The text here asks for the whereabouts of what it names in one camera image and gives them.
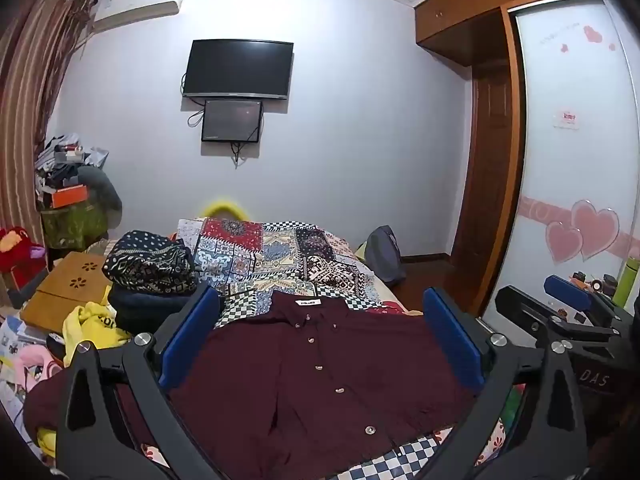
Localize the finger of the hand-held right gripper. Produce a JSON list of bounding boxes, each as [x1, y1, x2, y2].
[[544, 274, 633, 331], [495, 285, 621, 348]]

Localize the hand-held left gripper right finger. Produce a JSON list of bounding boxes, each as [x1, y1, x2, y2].
[[422, 287, 591, 480]]

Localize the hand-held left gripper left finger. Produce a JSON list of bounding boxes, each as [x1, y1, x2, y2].
[[55, 284, 226, 480]]

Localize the maroon button-up shirt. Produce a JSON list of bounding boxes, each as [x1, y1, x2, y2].
[[22, 290, 501, 480]]

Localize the folded navy garment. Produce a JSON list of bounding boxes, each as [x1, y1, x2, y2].
[[107, 284, 202, 335]]

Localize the green bottle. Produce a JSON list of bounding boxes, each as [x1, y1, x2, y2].
[[612, 255, 640, 309]]

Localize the folded black patterned garment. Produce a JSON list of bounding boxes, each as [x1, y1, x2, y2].
[[102, 230, 199, 297]]

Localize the yellow garment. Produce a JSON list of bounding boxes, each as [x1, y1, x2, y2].
[[62, 302, 135, 369]]

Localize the grey backpack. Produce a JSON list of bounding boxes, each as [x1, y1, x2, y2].
[[357, 225, 407, 289]]

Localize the patchwork printed bedspread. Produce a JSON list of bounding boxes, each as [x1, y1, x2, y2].
[[175, 217, 506, 480]]

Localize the wooden lap table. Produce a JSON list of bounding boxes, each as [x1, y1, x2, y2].
[[20, 251, 114, 334]]

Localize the wooden door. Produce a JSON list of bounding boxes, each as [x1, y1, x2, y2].
[[450, 10, 527, 307]]

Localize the pink garment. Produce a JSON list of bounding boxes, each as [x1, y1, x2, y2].
[[14, 344, 67, 392]]

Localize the green bag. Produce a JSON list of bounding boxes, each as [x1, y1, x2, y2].
[[40, 202, 109, 249]]

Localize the printed paper sheets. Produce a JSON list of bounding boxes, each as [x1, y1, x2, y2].
[[0, 310, 36, 413]]

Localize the orange box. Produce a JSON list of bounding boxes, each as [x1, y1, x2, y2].
[[49, 185, 92, 209]]

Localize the red plush toy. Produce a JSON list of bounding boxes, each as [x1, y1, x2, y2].
[[0, 226, 47, 274]]

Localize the pile of clutter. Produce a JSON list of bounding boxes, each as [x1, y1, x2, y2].
[[34, 133, 111, 197]]

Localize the striped brown curtain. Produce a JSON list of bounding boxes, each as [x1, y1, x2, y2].
[[0, 0, 97, 241]]

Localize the wooden wardrobe cabinet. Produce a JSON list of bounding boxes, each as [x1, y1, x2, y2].
[[414, 0, 610, 67]]

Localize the white air conditioner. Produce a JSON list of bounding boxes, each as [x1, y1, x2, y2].
[[92, 0, 188, 36]]

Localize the yellow ring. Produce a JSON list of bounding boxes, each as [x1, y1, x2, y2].
[[197, 198, 251, 224]]

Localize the small black wall monitor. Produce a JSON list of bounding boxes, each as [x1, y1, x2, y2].
[[201, 99, 264, 144]]

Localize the black wall television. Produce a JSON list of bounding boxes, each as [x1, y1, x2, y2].
[[181, 38, 295, 100]]

